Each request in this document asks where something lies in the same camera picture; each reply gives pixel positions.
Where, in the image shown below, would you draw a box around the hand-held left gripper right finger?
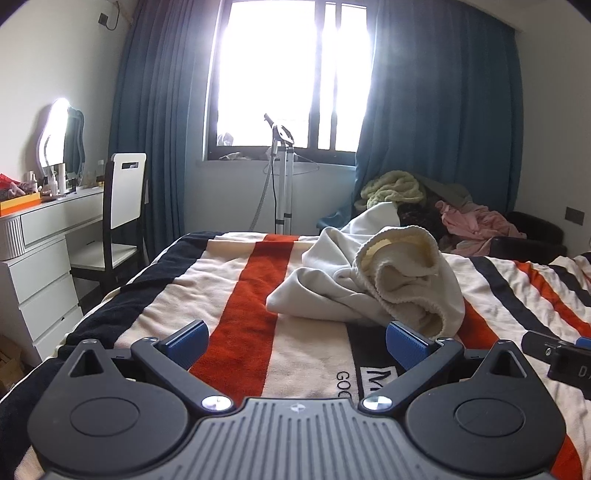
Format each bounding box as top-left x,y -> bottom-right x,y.
360,320 -> 532,412

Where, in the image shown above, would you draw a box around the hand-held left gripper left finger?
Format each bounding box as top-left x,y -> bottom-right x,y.
67,320 -> 234,412

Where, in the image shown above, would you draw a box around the white sweater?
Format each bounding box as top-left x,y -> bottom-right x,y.
265,202 -> 466,339

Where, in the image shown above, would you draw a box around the dark clothes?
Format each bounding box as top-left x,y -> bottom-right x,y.
397,203 -> 446,252

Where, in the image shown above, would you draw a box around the pink clothes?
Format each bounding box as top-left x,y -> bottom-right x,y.
436,200 -> 527,254

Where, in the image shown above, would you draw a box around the clothes on windowsill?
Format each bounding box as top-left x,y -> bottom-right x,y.
217,131 -> 259,161

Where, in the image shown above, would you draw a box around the striped blanket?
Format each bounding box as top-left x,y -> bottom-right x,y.
0,231 -> 591,480

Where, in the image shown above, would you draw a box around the dark armchair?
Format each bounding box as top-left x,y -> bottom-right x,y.
489,211 -> 568,266

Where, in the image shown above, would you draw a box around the white dressing table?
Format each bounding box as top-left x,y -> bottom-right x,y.
0,187 -> 109,365

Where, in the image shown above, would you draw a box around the olive garment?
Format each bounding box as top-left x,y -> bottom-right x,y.
416,175 -> 474,208

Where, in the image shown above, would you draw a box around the garment steamer stand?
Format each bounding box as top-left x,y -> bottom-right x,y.
249,113 -> 319,236

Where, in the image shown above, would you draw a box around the orange box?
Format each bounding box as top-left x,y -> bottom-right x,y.
0,191 -> 42,217

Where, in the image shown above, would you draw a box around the wavy vanity mirror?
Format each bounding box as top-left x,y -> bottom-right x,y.
37,98 -> 87,178

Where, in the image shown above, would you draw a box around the window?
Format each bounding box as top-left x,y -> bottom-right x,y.
201,0 -> 375,162

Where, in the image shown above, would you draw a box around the white chair black frame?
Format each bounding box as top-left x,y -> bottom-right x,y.
69,152 -> 151,296

